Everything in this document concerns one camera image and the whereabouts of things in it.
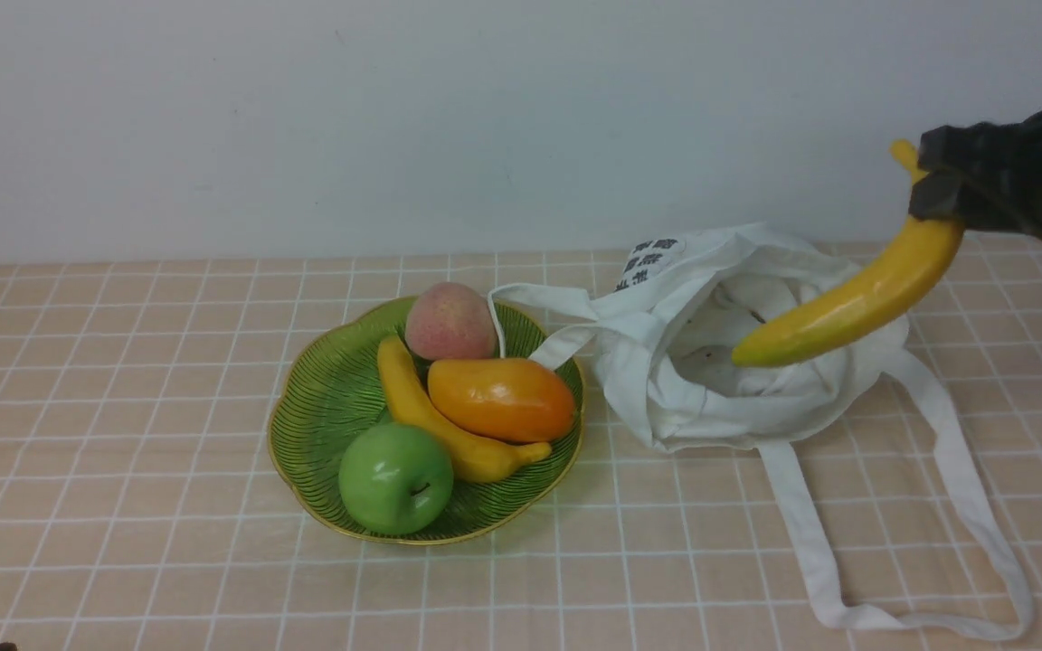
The orange mango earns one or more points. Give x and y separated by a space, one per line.
507 399

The yellow banana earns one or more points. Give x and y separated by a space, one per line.
909 267
475 459

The yellow banana on plate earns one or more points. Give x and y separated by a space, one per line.
475 459

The pink peach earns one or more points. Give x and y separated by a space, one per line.
451 321

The white cloth bag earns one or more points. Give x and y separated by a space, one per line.
663 340

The black cloth-covered gripper finger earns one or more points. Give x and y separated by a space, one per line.
1005 158
947 196

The green ribbed glass plate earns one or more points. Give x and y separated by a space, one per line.
333 393

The green apple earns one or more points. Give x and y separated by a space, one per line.
395 479

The beige checkered tablecloth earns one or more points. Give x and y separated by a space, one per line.
139 508

